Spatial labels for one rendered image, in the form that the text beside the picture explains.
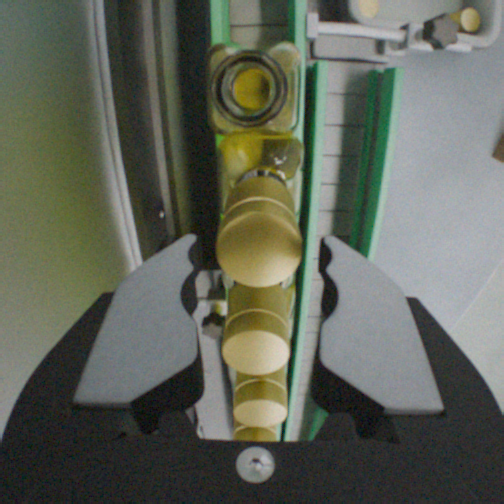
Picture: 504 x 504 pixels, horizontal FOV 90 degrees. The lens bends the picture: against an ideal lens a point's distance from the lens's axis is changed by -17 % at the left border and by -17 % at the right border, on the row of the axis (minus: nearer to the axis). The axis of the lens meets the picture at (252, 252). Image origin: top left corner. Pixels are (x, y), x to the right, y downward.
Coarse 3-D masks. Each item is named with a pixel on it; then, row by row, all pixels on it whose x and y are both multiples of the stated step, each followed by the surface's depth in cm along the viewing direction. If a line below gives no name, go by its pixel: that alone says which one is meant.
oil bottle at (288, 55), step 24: (216, 48) 15; (240, 48) 14; (264, 48) 14; (288, 48) 14; (288, 72) 14; (240, 96) 17; (264, 96) 17; (288, 96) 15; (216, 120) 16; (288, 120) 16
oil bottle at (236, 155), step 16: (224, 144) 18; (240, 144) 17; (256, 144) 17; (272, 144) 17; (288, 144) 17; (224, 160) 17; (240, 160) 17; (256, 160) 17; (272, 160) 17; (288, 160) 17; (304, 160) 18; (224, 176) 18; (240, 176) 17; (288, 176) 17; (224, 192) 18
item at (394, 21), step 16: (352, 0) 30; (384, 0) 35; (400, 0) 35; (416, 0) 34; (432, 0) 34; (448, 0) 34; (464, 0) 33; (480, 0) 30; (496, 0) 28; (352, 16) 32; (384, 16) 36; (400, 16) 36; (416, 16) 36; (432, 16) 35; (480, 16) 31; (496, 16) 29; (480, 32) 32; (496, 32) 30
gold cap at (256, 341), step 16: (240, 288) 17; (256, 288) 16; (272, 288) 17; (240, 304) 16; (256, 304) 15; (272, 304) 16; (240, 320) 14; (256, 320) 14; (272, 320) 14; (224, 336) 15; (240, 336) 14; (256, 336) 14; (272, 336) 14; (288, 336) 15; (224, 352) 14; (240, 352) 14; (256, 352) 14; (272, 352) 14; (288, 352) 14; (240, 368) 15; (256, 368) 15; (272, 368) 15
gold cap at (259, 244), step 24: (240, 192) 13; (264, 192) 13; (288, 192) 14; (240, 216) 11; (264, 216) 11; (288, 216) 11; (216, 240) 12; (240, 240) 11; (264, 240) 11; (288, 240) 11; (240, 264) 12; (264, 264) 12; (288, 264) 12
